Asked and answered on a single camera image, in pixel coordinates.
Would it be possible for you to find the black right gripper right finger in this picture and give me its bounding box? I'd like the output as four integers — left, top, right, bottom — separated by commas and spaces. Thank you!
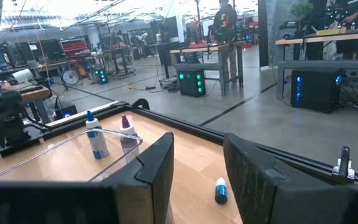
223, 133, 358, 224

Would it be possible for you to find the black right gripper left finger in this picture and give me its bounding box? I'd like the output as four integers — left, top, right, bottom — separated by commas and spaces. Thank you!
0, 131, 175, 224

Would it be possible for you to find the blue food colouring bottle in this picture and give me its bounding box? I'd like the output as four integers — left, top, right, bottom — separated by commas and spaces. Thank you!
85, 110, 110, 160

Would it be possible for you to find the small blue colouring bottle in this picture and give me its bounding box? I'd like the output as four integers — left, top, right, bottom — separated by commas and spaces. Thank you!
214, 177, 229, 205

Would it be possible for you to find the violet food colouring bottle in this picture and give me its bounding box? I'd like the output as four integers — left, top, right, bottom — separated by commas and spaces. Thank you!
119, 114, 141, 164

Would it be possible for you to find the clear plastic container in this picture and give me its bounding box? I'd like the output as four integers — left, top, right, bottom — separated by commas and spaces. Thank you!
0, 128, 144, 185

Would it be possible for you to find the black tower with purple light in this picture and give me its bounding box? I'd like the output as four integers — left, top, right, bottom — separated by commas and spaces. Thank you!
54, 101, 78, 121

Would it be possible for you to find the wooden side table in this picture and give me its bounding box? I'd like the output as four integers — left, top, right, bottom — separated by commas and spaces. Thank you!
17, 83, 52, 125

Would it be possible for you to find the white floor fan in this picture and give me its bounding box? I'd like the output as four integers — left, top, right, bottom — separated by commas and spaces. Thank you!
60, 68, 81, 87

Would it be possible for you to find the small blue-lit computer tower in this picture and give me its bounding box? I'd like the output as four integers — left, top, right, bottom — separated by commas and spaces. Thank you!
93, 67, 109, 85

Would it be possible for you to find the white paper roll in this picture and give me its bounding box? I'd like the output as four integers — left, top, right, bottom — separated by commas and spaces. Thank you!
11, 68, 34, 84

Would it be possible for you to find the green-lit computer tower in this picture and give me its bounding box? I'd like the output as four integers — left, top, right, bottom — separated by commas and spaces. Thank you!
177, 68, 207, 98

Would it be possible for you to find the wooden top metal workbench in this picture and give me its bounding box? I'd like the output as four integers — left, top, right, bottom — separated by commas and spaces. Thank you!
274, 27, 358, 101
168, 40, 245, 97

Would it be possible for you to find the red shelf rack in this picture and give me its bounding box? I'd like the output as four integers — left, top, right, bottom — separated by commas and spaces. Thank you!
59, 39, 88, 58

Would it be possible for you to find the grey partition panel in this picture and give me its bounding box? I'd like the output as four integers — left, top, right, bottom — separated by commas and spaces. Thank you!
267, 0, 295, 65

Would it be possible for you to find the yellow box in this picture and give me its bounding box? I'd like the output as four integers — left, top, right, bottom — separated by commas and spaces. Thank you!
315, 27, 347, 37

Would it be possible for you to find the green potted plant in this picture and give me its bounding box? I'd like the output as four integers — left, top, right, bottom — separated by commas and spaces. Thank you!
290, 2, 314, 22

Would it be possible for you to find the person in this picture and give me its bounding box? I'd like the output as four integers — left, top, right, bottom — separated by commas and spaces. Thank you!
209, 0, 239, 83
326, 0, 358, 60

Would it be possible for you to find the black frame clamp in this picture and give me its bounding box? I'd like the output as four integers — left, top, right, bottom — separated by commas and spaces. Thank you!
131, 98, 151, 111
331, 146, 356, 184

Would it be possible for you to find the black aluminium table frame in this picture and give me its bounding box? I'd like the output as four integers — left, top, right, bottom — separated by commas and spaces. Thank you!
0, 101, 358, 187

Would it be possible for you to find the orange floor cable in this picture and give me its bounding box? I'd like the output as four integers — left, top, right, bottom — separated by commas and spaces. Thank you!
128, 85, 157, 92

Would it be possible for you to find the black partition post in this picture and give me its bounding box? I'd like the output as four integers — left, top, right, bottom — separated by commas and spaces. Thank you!
257, 0, 270, 68

